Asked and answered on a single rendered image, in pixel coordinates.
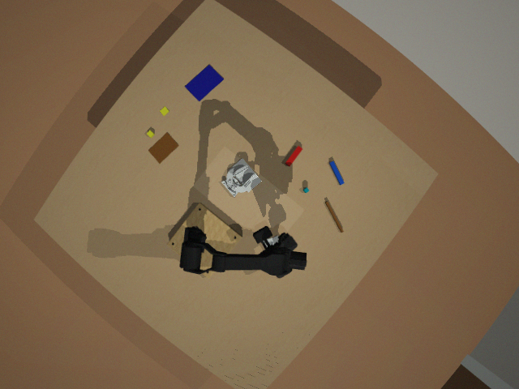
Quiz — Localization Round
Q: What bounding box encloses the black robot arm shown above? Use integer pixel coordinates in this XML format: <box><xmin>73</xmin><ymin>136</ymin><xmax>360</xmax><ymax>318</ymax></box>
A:
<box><xmin>179</xmin><ymin>226</ymin><xmax>307</xmax><ymax>276</ymax></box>

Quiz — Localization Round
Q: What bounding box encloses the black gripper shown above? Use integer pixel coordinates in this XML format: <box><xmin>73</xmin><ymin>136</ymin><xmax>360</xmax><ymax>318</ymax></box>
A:
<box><xmin>253</xmin><ymin>226</ymin><xmax>292</xmax><ymax>279</ymax></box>

